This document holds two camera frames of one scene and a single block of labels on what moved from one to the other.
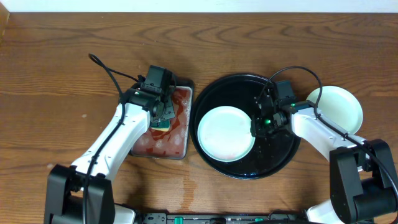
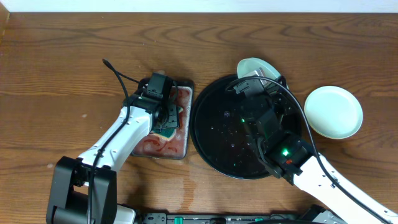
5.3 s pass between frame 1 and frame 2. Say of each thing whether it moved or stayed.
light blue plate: moved
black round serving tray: stayed
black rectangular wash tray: stayed
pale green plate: stayed
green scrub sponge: moved
